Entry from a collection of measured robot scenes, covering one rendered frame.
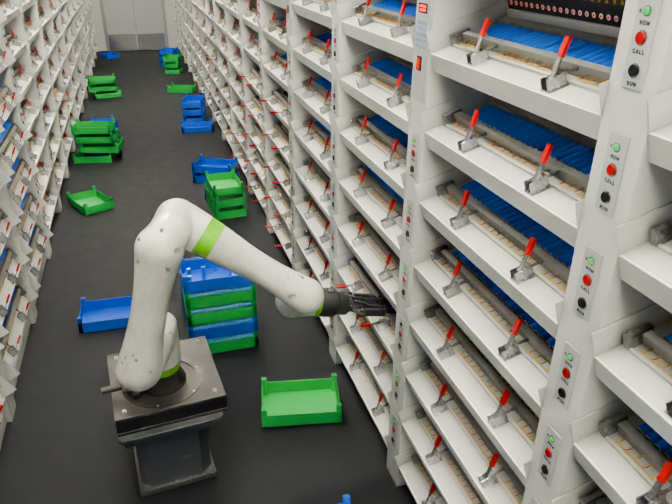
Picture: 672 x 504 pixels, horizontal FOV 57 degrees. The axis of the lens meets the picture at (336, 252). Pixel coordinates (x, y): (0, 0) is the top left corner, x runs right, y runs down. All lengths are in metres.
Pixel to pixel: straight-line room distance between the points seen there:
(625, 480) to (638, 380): 0.19
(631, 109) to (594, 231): 0.20
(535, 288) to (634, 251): 0.29
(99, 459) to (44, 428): 0.30
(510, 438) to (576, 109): 0.74
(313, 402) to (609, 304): 1.64
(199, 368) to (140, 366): 0.38
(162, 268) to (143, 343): 0.25
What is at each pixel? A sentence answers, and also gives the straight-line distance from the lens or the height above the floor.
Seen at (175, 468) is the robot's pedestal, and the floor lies 0.08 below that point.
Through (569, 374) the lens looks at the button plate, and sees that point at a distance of 1.17.
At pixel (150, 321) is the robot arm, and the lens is 1.72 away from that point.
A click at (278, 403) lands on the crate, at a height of 0.00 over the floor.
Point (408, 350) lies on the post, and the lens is 1.85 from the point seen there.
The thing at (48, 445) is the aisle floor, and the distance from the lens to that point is 2.54.
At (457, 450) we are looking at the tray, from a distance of 1.69.
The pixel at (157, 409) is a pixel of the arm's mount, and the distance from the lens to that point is 2.02.
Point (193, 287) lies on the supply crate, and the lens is 2.62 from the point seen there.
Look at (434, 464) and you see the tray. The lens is 1.90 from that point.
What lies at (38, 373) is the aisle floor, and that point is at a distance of 2.91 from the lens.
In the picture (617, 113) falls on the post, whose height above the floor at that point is 1.41.
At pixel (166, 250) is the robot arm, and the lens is 1.58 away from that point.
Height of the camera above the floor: 1.62
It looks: 27 degrees down
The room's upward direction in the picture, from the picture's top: 1 degrees clockwise
